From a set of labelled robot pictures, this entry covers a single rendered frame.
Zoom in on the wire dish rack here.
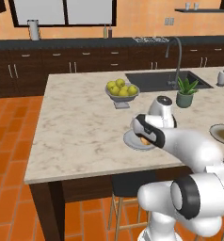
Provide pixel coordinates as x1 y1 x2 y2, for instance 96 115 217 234
132 35 170 44

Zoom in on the black-framed window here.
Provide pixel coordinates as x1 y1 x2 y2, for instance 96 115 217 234
8 0 118 28

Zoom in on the grey pedestal fruit bowl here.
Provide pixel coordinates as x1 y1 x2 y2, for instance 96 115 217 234
104 84 141 110

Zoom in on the white soap dispenser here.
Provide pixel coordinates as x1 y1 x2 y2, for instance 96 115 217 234
216 65 224 88

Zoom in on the orange-brown bun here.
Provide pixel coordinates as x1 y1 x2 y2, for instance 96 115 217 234
139 136 152 146

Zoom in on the dark grey sink basin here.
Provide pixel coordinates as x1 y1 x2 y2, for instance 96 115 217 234
124 70 215 94

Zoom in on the grey arched tap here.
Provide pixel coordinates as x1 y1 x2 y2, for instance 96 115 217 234
165 36 184 89

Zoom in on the dark wall shelf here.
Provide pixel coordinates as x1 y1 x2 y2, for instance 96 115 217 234
174 8 224 14

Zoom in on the yellow-green apple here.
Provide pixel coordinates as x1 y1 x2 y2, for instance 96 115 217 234
127 85 139 97
109 86 120 97
115 78 126 88
118 88 130 98
106 80 118 90

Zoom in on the green plant in pot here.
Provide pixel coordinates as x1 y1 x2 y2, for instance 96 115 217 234
175 75 200 109

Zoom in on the dark wood island base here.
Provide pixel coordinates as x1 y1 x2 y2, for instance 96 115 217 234
28 165 194 241

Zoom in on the black seat wooden stool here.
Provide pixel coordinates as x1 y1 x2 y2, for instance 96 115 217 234
107 170 158 241

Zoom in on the dark wood cupboard run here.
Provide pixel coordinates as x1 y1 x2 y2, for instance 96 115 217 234
0 35 224 100

